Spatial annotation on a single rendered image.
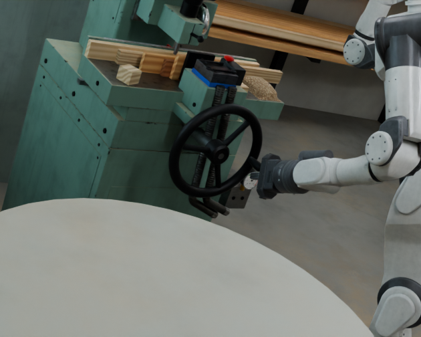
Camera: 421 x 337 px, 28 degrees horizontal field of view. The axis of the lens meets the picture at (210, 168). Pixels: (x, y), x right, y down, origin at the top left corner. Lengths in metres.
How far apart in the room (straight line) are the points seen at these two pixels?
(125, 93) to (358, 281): 1.81
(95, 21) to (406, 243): 1.18
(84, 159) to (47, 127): 0.29
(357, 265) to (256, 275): 3.63
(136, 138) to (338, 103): 3.57
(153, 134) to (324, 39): 2.69
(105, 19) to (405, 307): 1.24
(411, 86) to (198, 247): 1.69
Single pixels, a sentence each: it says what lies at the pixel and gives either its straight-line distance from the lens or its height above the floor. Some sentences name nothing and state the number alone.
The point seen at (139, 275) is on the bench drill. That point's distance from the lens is 0.24.
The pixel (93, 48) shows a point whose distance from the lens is 2.38.
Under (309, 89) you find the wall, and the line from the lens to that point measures 5.65.
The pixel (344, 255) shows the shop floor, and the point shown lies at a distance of 3.93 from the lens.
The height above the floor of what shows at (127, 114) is 0.82.
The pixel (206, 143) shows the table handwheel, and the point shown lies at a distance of 2.30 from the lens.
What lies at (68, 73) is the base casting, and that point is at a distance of 2.60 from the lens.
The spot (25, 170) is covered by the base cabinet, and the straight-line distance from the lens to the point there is 2.85.
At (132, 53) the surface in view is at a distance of 2.42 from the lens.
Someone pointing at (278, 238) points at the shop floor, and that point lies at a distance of 3.82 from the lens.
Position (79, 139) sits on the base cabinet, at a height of 0.64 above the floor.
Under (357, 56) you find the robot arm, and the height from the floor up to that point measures 1.12.
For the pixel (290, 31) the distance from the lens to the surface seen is 4.83.
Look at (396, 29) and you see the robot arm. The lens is 1.99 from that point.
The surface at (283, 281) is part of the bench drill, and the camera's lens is 0.26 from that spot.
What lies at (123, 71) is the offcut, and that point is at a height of 0.93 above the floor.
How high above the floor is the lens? 1.66
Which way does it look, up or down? 23 degrees down
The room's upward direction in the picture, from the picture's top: 20 degrees clockwise
